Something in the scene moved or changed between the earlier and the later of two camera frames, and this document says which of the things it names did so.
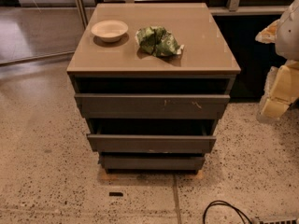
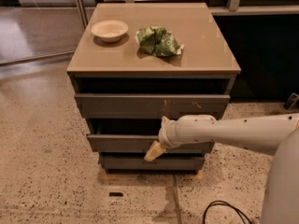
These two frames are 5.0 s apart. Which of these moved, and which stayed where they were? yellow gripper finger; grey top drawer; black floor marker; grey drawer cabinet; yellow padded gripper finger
Moved: yellow padded gripper finger; yellow gripper finger
Stayed: black floor marker; grey top drawer; grey drawer cabinet
